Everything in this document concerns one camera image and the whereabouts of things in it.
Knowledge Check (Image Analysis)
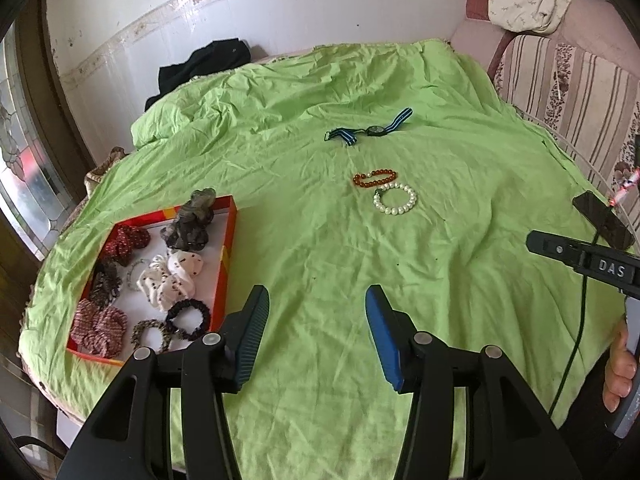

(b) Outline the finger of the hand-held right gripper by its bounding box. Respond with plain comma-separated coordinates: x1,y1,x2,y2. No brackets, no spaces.
526,230,596,275

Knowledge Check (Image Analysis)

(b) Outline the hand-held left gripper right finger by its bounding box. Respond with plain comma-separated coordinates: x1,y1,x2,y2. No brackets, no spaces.
365,285,583,480

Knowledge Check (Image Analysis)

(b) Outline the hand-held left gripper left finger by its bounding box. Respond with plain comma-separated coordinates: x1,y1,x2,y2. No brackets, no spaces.
57,285,271,480

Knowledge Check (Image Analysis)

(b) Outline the black scrunchie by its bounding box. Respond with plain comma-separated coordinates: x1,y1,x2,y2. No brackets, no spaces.
165,298,212,342

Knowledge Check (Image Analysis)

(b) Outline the red cardboard box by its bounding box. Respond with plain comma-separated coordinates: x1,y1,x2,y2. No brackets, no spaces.
66,194,240,367

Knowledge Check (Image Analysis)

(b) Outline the white printed scrunchie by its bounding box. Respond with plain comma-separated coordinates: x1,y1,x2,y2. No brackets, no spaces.
136,251,205,311

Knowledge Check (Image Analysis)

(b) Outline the leopard print scrunchie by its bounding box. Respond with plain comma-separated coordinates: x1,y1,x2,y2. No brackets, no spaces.
131,319,175,353

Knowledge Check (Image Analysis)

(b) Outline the dark sheer bow scrunchie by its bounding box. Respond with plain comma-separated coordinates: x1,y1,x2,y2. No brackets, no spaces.
161,187,217,252

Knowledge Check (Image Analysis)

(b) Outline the translucent hair tie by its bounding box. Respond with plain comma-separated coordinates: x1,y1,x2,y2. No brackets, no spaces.
122,258,151,293

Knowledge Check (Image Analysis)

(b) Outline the grey dotted sheer scrunchie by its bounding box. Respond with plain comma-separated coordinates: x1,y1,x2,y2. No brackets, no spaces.
89,258,123,309

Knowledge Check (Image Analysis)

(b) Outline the red gingham scrunchie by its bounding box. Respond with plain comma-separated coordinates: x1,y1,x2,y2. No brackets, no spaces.
70,299,128,359

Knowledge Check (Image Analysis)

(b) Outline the red polka dot scrunchie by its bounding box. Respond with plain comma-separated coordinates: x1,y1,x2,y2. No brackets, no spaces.
104,225,151,266

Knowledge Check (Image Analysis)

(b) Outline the person's right hand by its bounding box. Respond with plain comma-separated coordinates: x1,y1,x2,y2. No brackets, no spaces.
602,320,639,414

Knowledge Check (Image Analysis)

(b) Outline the black smartphone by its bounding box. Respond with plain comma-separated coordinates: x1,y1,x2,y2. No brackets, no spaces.
572,191,636,250

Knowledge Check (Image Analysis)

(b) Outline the green bed sheet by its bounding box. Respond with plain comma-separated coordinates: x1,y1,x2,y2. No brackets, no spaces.
17,37,640,480

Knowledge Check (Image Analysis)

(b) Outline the striped floral sofa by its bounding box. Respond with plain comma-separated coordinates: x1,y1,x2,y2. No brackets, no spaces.
450,0,640,241

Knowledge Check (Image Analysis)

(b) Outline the white printed cloth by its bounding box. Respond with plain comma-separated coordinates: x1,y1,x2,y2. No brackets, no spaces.
487,0,583,33

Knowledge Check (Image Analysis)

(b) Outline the black cloth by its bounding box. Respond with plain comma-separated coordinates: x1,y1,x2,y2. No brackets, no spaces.
145,37,253,111

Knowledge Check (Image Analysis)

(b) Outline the patterned glass window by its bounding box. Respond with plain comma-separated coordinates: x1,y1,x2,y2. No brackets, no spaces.
0,25,81,261

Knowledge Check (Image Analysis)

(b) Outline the black cable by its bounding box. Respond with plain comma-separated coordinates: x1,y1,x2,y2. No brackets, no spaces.
547,225,601,418

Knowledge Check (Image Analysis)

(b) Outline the pink white twisted cord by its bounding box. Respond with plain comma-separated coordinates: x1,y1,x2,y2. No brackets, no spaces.
607,169,640,207

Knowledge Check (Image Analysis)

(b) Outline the white pearl bracelet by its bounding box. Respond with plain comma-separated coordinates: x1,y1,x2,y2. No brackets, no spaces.
372,183,417,217

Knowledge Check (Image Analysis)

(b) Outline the red bead bracelet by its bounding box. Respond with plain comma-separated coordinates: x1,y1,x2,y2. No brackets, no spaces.
353,170,399,190

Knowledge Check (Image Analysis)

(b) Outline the striped strap wristwatch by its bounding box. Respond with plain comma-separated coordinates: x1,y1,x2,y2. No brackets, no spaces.
324,107,414,148

